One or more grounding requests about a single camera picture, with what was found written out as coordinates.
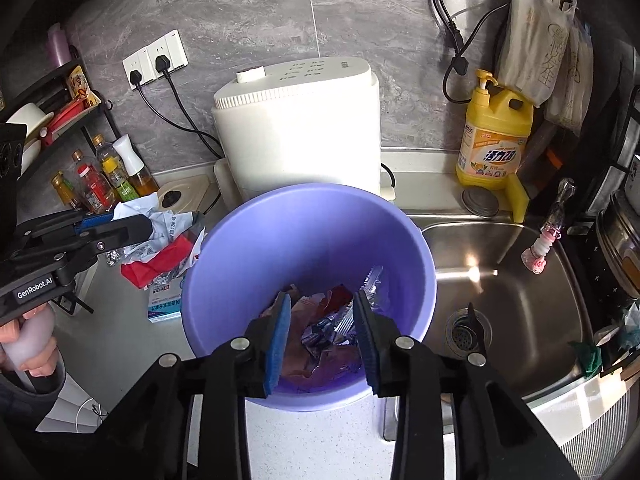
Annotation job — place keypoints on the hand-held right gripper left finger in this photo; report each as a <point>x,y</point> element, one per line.
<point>279,347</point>

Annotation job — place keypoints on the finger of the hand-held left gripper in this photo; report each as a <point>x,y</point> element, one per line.
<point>97,219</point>
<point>125,232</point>

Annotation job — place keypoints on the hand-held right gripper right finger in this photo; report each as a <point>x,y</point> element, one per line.
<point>367,347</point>

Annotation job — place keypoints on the white tissue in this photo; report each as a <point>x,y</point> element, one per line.
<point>135,208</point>

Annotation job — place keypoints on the foil ball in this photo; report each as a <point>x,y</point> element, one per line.
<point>112,256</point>

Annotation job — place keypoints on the printed silver wrapper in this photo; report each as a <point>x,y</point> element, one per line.
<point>325,332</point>

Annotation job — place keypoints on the brown paper bag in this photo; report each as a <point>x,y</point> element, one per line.
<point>322,360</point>

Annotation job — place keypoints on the printed white paper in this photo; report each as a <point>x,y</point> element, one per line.
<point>172,225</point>

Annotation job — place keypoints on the silver foil packet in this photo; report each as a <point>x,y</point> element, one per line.
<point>372,285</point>

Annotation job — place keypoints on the purple plastic bucket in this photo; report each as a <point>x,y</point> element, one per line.
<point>310,240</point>

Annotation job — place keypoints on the person's left forearm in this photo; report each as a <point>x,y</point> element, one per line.
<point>25,402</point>

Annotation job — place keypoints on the person's left hand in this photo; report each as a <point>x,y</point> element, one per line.
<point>45,367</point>

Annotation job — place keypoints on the yellow-cap green-label oil bottle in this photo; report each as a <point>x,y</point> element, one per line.
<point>117,172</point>

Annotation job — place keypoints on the white-top glass oil sprayer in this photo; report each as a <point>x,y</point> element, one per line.
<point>134,165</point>

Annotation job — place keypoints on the cream induction cooker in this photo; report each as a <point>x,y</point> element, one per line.
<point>185,190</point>

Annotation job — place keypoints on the sink drain strainer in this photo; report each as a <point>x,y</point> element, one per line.
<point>462,332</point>

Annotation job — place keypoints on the red plastic utensil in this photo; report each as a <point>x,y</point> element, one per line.
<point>62,116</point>

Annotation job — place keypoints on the orange snack packet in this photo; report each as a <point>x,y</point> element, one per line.
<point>80,87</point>

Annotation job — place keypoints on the black metal kitchen rack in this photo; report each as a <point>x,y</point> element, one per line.
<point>75,75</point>

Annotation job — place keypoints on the black plug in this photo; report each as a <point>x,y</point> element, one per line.
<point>162,64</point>
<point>136,78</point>

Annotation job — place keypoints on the stainless steel sink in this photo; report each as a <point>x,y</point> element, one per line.
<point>525,310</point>

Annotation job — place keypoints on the purple cup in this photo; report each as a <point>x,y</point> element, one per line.
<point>57,45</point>

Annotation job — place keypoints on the round metal lid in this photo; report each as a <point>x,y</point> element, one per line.
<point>480,202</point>

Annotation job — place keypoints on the white air fryer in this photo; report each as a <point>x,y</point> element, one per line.
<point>300,125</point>

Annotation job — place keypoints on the yellow sponge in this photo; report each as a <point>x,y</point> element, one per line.
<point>520,200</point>

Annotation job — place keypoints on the green scouring cloth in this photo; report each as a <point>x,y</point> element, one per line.
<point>590,357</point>

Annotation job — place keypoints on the yellow detergent bottle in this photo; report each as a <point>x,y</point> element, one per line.
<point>492,145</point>

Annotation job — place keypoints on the black cooking pot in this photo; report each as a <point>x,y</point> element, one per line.
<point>620,250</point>

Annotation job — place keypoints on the black dish rack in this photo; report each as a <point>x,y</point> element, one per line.
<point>607,175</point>

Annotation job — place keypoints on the beige hanging bag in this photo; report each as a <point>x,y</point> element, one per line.
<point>530,35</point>
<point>575,87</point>

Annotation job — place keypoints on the white wall socket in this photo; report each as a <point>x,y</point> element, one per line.
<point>142,62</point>
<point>172,47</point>

